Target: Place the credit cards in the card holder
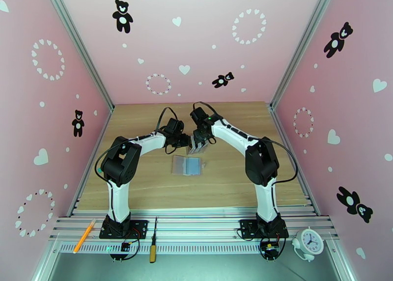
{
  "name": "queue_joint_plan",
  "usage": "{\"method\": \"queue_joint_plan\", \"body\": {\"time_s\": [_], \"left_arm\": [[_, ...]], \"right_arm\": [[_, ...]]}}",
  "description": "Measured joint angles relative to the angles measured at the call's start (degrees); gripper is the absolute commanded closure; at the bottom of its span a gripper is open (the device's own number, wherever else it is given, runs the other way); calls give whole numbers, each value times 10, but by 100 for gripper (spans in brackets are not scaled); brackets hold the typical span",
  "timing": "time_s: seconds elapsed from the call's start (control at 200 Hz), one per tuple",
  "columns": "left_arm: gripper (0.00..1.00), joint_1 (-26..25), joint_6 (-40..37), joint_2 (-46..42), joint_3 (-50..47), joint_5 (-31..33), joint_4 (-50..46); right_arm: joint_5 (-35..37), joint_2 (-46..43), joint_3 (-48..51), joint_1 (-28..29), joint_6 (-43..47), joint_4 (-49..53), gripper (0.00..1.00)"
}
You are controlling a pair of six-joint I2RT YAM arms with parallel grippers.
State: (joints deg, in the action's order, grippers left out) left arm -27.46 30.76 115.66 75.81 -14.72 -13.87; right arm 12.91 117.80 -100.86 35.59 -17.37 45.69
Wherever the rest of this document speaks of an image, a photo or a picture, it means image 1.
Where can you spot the aluminium table side rail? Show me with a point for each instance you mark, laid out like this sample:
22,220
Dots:
282,129
103,132

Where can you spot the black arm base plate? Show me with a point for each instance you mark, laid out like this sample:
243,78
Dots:
139,226
247,228

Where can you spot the small black circuit board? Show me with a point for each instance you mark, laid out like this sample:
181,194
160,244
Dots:
125,247

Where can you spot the orange pencil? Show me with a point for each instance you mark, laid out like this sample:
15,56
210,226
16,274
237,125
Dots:
83,237

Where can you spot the clear acrylic card stand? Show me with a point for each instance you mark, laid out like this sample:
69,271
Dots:
198,151

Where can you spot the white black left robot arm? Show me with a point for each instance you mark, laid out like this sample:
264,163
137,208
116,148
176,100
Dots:
147,142

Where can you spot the aluminium frame post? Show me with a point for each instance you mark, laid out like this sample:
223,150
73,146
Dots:
79,46
304,43

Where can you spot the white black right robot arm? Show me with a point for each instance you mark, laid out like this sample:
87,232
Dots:
233,132

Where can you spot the aluminium front rail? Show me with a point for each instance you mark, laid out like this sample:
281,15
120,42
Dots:
199,228

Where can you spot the black yellow power connector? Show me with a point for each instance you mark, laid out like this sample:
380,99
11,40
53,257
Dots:
270,249

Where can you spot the white alarm clock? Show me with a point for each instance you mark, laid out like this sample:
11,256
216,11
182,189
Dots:
310,241

